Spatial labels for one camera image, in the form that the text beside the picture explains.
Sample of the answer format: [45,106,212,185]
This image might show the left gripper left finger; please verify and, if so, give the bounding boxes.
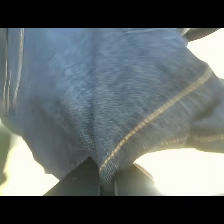
[43,157,101,197]

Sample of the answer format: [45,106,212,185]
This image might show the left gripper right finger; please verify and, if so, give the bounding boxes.
[114,162,162,197]

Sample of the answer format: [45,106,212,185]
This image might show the blue jeans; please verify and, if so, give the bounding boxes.
[0,28,224,186]

